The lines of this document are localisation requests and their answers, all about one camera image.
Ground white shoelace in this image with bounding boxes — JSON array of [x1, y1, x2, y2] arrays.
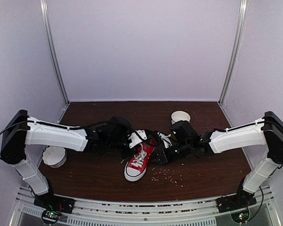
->
[[120, 132, 173, 169]]

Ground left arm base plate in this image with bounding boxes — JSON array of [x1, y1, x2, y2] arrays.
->
[[33, 195, 75, 214]]

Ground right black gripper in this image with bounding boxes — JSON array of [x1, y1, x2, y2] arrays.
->
[[149, 140, 192, 165]]

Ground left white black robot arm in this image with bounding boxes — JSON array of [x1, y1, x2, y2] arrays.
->
[[0, 109, 148, 209]]

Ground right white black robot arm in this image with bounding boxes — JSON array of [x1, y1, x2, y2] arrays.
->
[[152, 111, 283, 208]]

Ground white scalloped bowl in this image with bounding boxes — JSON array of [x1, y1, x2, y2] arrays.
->
[[42, 146, 67, 169]]

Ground left aluminium frame post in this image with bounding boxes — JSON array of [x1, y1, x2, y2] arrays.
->
[[39, 0, 70, 105]]

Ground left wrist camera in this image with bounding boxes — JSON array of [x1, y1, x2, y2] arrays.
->
[[128, 129, 147, 149]]

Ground red canvas sneaker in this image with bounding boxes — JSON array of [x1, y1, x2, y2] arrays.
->
[[124, 138, 156, 182]]

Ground right aluminium frame post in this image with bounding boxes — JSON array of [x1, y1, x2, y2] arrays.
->
[[218, 0, 248, 105]]

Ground scattered rice grains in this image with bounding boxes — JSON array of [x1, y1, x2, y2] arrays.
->
[[125, 162, 187, 189]]

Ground blue white polka-dot bowl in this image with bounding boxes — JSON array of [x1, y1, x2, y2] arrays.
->
[[171, 111, 191, 125]]

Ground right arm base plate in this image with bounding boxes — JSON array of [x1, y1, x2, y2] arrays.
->
[[216, 194, 257, 213]]

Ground front aluminium rail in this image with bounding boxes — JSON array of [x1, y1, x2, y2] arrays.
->
[[9, 186, 281, 226]]

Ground aluminium frame post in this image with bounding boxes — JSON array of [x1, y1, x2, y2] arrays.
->
[[39, 0, 70, 105], [218, 0, 248, 105]]

